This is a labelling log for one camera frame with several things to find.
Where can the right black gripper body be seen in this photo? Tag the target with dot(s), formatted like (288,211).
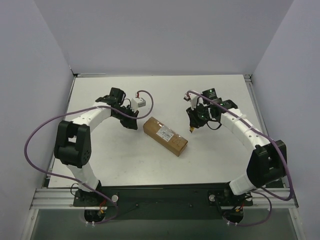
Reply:
(194,119)

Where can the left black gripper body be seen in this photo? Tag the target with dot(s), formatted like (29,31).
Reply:
(126,117)

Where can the brown cardboard express box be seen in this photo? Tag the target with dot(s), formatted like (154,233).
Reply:
(165,136)

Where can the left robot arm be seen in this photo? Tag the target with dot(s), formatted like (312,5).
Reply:
(73,141)

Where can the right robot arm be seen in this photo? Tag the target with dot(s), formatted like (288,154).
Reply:
(268,160)

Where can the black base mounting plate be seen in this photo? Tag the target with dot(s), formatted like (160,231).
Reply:
(199,201)

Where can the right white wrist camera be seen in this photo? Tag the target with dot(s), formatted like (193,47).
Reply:
(193,98)

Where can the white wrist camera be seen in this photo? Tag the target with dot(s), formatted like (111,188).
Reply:
(193,98)
(137,102)

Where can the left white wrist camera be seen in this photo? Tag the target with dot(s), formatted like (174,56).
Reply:
(137,102)

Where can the aluminium front rail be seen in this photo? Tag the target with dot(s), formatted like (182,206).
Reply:
(62,199)

